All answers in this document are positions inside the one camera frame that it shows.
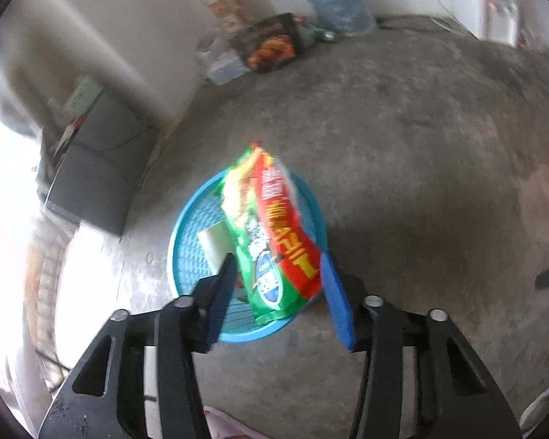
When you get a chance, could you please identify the red green snack packet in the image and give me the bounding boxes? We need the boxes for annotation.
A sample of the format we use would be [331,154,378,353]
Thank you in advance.
[217,141,323,326]

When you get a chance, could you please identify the grey cabinet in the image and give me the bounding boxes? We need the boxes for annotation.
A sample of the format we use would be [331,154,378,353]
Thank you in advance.
[37,87,158,236]

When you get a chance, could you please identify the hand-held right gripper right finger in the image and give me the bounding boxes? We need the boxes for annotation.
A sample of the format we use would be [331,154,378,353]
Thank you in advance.
[319,251,518,439]

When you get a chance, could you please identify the green paper box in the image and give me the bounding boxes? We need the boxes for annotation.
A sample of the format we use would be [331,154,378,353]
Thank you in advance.
[57,77,104,120]

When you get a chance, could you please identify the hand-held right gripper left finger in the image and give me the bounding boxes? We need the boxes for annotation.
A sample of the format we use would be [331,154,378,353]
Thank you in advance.
[39,252,238,439]

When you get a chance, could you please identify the dark food print box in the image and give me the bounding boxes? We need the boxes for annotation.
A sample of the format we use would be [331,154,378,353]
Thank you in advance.
[231,13,303,74]

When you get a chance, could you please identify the white box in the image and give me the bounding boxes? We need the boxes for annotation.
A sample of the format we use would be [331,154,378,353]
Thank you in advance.
[198,222,232,273]

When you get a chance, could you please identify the blue plastic basket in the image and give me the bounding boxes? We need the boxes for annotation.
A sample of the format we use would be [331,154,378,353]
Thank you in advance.
[167,169,328,344]

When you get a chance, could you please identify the pink cloth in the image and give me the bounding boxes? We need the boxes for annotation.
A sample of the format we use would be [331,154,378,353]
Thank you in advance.
[203,406,266,439]

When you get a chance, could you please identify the patterned tall board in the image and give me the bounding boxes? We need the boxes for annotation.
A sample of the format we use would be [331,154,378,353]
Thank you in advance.
[183,0,245,40]

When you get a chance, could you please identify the clear plastic container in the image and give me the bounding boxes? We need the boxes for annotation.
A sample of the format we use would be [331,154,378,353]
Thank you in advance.
[199,37,250,85]

